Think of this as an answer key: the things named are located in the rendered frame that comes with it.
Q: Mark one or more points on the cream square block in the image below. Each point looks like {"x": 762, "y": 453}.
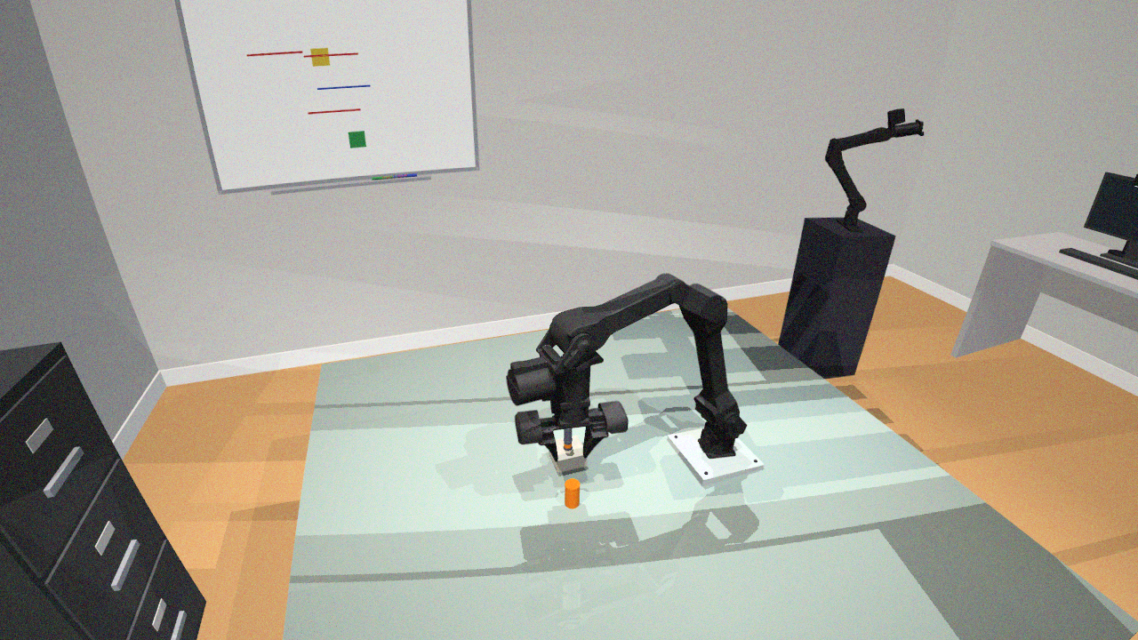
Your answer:
{"x": 569, "y": 459}

